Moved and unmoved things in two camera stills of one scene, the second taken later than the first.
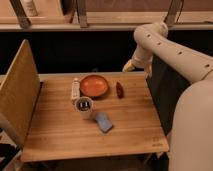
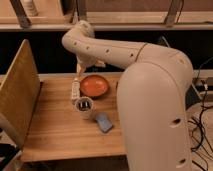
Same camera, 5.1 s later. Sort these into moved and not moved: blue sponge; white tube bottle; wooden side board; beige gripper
Moved: beige gripper
Not moved: white tube bottle; wooden side board; blue sponge
